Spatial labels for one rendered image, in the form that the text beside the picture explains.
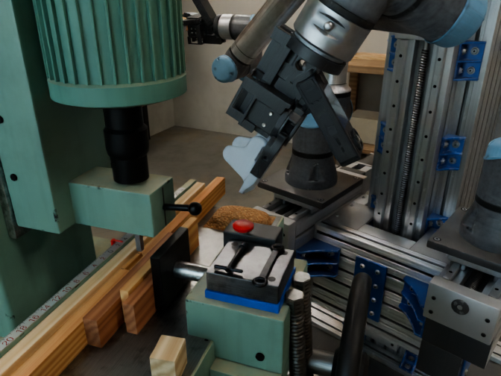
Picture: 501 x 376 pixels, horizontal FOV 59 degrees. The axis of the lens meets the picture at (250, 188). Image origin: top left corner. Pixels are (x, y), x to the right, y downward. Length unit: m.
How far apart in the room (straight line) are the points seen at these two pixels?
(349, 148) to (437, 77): 0.62
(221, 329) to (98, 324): 0.16
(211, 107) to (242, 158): 3.90
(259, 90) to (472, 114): 0.77
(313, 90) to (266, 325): 0.29
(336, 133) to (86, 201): 0.38
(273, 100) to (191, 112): 4.10
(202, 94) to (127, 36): 3.95
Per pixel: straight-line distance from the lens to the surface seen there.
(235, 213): 0.86
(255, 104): 0.52
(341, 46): 0.48
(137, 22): 0.53
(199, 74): 4.45
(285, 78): 0.52
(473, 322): 1.02
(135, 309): 0.62
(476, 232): 1.06
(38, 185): 0.68
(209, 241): 0.82
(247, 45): 1.24
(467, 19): 0.56
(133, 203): 0.64
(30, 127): 0.65
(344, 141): 0.51
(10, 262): 0.78
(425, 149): 1.15
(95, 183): 0.67
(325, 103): 0.50
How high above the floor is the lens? 1.33
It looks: 25 degrees down
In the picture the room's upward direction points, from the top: straight up
